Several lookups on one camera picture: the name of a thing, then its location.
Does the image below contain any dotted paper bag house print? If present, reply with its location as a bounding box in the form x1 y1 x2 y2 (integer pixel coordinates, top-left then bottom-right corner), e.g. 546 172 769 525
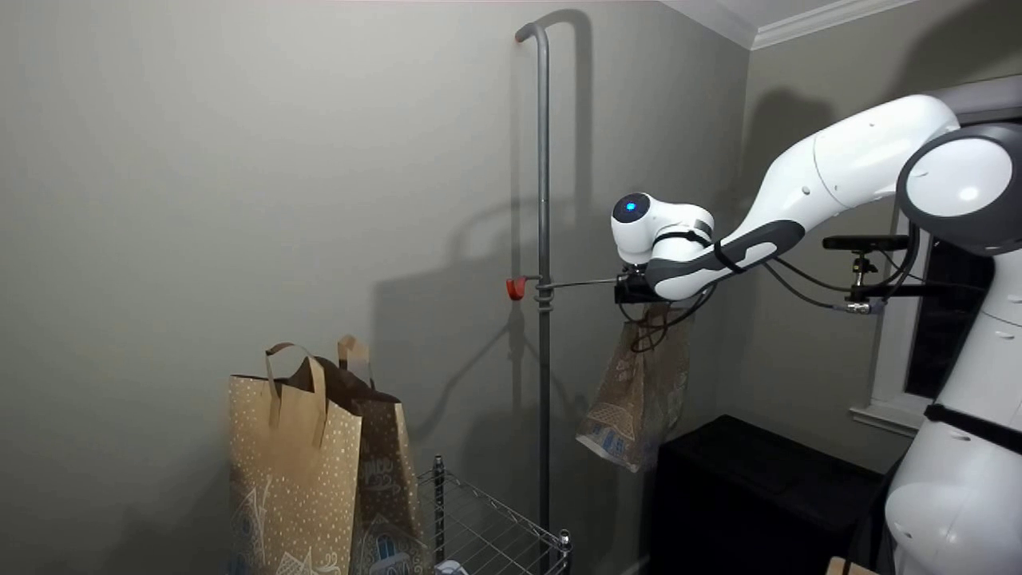
575 314 698 477

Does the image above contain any black cabinet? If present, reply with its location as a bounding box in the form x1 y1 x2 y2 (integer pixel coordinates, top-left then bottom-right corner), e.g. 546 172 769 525
646 411 895 575

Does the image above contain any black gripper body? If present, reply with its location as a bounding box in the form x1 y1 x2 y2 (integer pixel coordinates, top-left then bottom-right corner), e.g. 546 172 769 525
613 265 684 310

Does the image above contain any grey metal pole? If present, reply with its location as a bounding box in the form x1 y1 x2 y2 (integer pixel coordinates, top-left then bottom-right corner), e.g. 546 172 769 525
513 19 560 536

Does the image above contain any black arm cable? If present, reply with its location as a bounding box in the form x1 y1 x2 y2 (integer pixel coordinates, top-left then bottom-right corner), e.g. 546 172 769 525
609 228 1022 458

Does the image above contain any white framed window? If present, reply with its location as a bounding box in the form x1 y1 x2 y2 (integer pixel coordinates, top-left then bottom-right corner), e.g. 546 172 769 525
846 228 1004 433

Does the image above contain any black camera on bar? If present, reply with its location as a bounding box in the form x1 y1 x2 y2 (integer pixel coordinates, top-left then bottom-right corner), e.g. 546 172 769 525
820 232 922 316

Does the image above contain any chrome wire shelf rack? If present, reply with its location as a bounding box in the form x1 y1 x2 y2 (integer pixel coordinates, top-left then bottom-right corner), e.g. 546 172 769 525
420 458 575 575

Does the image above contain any brown paper bag blue print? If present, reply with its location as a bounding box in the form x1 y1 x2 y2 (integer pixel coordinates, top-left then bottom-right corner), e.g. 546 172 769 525
225 333 424 575

